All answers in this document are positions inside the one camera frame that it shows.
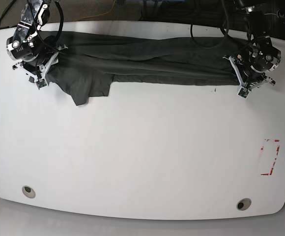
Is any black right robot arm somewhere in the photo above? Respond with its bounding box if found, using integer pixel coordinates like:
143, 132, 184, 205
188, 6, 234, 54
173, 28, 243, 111
6, 0, 67, 89

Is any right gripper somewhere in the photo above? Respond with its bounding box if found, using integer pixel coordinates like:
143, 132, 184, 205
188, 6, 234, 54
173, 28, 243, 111
11, 44, 56, 84

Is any table cable grommet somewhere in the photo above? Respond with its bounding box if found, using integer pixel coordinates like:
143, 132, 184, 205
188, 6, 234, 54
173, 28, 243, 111
236, 198, 252, 211
22, 186, 36, 199

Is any dark grey t-shirt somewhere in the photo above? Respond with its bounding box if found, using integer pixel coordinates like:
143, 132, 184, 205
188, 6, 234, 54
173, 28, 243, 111
47, 31, 247, 105

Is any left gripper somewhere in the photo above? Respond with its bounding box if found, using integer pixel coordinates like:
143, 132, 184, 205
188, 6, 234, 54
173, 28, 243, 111
222, 56, 277, 91

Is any right table cable grommet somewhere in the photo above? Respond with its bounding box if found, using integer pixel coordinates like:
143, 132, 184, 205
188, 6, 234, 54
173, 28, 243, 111
236, 198, 252, 211

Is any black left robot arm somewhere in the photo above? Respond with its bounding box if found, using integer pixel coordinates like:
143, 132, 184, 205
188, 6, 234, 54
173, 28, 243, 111
224, 0, 281, 98

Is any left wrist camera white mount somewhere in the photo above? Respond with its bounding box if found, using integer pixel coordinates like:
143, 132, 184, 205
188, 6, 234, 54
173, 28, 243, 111
222, 56, 276, 99

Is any red tape rectangle marking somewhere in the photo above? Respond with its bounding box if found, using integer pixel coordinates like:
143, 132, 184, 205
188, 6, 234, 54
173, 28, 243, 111
257, 139, 281, 176

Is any left table cable grommet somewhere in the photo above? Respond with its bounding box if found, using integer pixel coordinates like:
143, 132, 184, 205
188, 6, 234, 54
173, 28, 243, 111
22, 186, 36, 199

